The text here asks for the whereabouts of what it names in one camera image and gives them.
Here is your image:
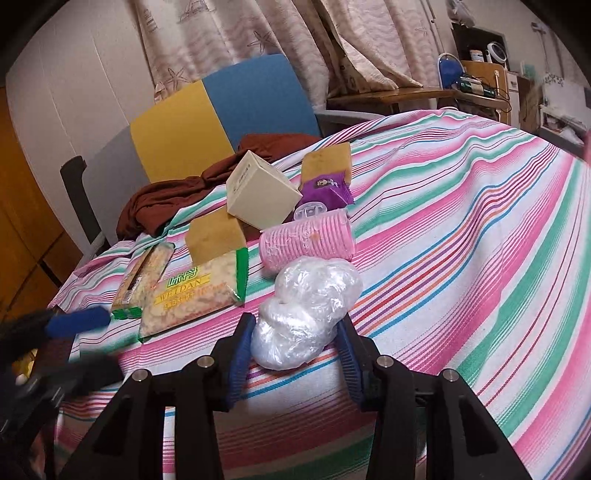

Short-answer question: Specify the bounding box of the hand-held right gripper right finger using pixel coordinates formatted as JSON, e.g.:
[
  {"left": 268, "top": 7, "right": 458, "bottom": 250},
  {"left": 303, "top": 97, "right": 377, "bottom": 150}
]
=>
[{"left": 335, "top": 318, "right": 532, "bottom": 480}]

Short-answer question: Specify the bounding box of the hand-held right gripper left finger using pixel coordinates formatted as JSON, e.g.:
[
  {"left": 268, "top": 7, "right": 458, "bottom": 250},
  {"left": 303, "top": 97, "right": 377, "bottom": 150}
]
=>
[{"left": 58, "top": 313, "right": 257, "bottom": 480}]

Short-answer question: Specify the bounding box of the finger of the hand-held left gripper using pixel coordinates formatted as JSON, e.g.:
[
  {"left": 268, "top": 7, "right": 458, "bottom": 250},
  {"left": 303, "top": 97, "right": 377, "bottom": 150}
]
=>
[
  {"left": 14, "top": 306, "right": 112, "bottom": 344},
  {"left": 18, "top": 353, "right": 125, "bottom": 398}
]

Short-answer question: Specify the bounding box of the clear plastic bag bundle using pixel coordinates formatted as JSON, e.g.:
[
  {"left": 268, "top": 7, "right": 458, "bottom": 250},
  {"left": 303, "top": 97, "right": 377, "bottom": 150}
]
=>
[{"left": 249, "top": 257, "right": 363, "bottom": 370}]

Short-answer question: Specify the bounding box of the cream carton box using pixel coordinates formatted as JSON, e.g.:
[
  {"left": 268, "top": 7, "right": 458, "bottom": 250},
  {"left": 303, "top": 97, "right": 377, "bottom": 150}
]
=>
[{"left": 225, "top": 150, "right": 303, "bottom": 230}]

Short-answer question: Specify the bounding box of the yellow sponge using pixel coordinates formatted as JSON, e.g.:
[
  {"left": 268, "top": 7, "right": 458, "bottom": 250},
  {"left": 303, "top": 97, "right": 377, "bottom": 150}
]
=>
[
  {"left": 185, "top": 207, "right": 249, "bottom": 266},
  {"left": 301, "top": 142, "right": 352, "bottom": 185}
]

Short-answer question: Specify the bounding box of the narrow snack packet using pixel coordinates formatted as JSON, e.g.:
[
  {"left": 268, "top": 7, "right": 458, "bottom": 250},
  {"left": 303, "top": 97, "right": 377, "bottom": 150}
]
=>
[{"left": 111, "top": 242, "right": 176, "bottom": 319}]

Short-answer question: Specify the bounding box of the wide green-edged snack packet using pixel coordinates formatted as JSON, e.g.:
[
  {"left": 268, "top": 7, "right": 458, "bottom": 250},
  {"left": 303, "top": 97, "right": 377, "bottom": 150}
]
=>
[{"left": 139, "top": 248, "right": 250, "bottom": 342}]

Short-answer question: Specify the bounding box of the wooden wardrobe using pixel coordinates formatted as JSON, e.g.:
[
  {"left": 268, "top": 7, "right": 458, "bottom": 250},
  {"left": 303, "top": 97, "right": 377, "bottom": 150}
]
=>
[{"left": 0, "top": 85, "right": 88, "bottom": 319}]

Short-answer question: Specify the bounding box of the stack of pink cups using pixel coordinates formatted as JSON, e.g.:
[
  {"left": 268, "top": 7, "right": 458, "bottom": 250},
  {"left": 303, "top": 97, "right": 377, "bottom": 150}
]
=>
[{"left": 259, "top": 210, "right": 357, "bottom": 273}]

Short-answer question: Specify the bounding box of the maroon cloth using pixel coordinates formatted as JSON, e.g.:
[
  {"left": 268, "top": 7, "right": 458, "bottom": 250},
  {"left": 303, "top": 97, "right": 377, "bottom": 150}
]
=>
[{"left": 115, "top": 134, "right": 324, "bottom": 238}]

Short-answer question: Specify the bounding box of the clear plastic lid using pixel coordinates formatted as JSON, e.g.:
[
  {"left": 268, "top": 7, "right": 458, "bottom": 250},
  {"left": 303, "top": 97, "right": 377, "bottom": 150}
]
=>
[{"left": 293, "top": 203, "right": 331, "bottom": 222}]

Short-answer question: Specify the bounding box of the purple snack packet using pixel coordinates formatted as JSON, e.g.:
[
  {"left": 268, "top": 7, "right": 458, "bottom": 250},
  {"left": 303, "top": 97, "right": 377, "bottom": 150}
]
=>
[{"left": 295, "top": 171, "right": 355, "bottom": 210}]

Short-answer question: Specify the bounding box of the striped tablecloth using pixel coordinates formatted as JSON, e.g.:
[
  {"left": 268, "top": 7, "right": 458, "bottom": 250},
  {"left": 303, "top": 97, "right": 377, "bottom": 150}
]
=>
[{"left": 46, "top": 108, "right": 591, "bottom": 480}]

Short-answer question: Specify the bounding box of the grey yellow blue chair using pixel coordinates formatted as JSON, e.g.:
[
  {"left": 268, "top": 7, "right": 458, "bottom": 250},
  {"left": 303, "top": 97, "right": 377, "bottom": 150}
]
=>
[{"left": 85, "top": 54, "right": 398, "bottom": 259}]

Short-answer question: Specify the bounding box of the wooden desk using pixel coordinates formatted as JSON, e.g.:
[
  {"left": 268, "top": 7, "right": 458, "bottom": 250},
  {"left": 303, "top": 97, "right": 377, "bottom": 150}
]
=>
[{"left": 325, "top": 88, "right": 513, "bottom": 125}]

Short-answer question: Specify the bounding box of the blue round appliance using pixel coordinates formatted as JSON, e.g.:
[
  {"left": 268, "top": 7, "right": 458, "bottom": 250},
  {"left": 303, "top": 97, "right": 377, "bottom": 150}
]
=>
[{"left": 436, "top": 52, "right": 467, "bottom": 90}]

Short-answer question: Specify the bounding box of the wooden board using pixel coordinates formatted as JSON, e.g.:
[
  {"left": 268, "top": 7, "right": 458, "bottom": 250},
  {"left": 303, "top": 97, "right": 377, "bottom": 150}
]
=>
[{"left": 462, "top": 60, "right": 509, "bottom": 112}]

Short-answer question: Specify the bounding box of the white desk organizer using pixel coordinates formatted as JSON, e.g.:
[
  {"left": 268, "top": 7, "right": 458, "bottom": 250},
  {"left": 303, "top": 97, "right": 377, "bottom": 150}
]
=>
[{"left": 538, "top": 76, "right": 591, "bottom": 144}]

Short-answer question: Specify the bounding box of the starfish print curtain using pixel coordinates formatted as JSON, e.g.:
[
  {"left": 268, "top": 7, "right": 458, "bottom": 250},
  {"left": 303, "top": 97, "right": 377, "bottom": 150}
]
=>
[{"left": 129, "top": 0, "right": 439, "bottom": 116}]

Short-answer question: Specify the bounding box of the dark open shelf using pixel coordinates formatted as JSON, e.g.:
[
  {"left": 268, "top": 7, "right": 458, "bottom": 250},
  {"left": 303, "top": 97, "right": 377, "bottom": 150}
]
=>
[{"left": 451, "top": 23, "right": 506, "bottom": 70}]

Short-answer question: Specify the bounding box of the white wall pipe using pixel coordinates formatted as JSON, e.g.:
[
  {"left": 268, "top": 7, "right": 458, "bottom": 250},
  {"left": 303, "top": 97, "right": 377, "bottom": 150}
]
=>
[{"left": 531, "top": 21, "right": 561, "bottom": 86}]

